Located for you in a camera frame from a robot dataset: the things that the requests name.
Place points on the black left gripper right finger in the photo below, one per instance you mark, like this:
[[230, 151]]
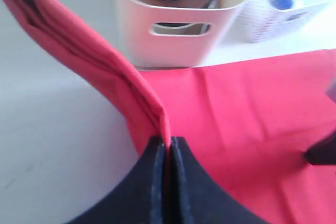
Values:
[[195, 196]]

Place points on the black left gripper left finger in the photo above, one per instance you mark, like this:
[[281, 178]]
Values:
[[139, 197]]

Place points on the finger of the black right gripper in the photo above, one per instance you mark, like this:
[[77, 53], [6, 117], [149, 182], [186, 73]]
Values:
[[322, 152]]

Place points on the red table cloth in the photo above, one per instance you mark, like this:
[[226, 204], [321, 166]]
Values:
[[247, 123]]

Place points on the white perforated plastic basket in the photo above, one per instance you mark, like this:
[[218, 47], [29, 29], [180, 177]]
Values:
[[260, 21]]

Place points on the cream plastic bin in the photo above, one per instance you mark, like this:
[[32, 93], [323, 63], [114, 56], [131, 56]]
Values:
[[162, 37]]

